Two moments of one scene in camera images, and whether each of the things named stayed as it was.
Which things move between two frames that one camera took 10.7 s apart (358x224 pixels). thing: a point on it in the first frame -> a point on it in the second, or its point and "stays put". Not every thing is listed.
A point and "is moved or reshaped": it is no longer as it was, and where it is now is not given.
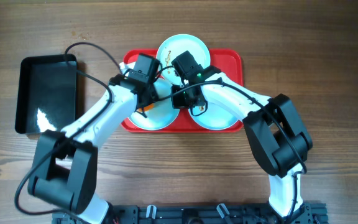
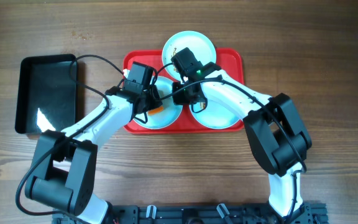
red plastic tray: [229, 62] stays put
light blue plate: [224, 110] stays put
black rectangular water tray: [46, 93] stays put
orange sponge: [148, 107] is moved or reshaped
